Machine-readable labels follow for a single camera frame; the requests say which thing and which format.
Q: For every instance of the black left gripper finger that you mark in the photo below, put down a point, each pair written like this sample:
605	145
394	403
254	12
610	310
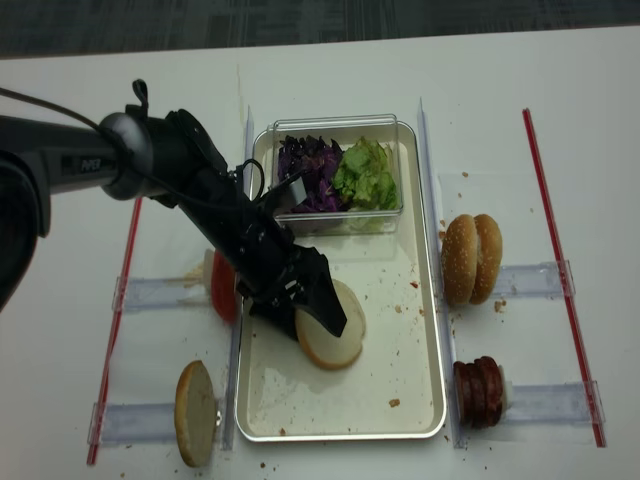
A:
319	298

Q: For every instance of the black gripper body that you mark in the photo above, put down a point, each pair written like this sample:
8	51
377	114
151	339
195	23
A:
263	253

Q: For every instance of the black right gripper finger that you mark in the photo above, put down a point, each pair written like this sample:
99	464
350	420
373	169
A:
280	317

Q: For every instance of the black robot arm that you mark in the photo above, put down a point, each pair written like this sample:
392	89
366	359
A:
172	160

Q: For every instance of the red tomato slice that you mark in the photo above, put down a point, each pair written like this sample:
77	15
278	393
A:
222	288

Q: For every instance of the green lettuce leaves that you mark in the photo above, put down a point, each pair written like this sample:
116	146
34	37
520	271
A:
364	180

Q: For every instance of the brown meat patty left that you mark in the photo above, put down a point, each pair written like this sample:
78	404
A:
471	394

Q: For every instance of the brown meat patty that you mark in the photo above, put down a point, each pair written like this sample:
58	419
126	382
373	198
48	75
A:
471	394
493	391

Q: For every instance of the brown meat patty right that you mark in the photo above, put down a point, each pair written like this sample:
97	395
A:
493	391

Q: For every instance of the white slice behind patties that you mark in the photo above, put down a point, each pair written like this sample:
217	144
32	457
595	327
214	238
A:
507	391

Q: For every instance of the purple cabbage shreds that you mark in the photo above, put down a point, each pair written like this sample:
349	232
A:
318	162

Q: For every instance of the white metal tray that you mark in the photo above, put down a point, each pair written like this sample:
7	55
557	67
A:
394	389

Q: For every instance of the clear plastic container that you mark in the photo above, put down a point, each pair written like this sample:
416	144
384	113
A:
346	131

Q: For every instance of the clear holder upper left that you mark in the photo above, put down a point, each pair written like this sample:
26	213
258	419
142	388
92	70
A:
137	294

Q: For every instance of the clear holder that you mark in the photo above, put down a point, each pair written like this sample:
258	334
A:
545	280
563	404
127	424
137	294

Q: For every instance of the sesame bun top left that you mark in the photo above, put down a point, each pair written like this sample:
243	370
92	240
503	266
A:
459	260

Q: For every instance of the sesame bun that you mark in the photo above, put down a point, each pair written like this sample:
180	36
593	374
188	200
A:
489	257
459	260

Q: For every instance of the sesame bun top right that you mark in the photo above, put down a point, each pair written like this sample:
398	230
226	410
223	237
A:
489	257

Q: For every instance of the clear holder lower left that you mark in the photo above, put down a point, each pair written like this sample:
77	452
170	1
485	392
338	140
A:
127	424

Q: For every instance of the left red tape strip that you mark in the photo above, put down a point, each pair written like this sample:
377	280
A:
115	330

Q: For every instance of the red tape strip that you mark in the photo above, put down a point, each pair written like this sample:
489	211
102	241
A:
115	330
592	396

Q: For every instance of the clear holder upper right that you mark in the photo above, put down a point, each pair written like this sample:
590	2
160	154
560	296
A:
545	280

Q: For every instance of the clear holder lower right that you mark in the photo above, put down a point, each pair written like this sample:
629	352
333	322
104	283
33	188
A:
563	404

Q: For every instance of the right red tape strip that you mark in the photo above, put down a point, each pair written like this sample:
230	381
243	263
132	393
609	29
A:
592	396

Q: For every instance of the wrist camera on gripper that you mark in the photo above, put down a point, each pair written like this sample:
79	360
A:
286	195

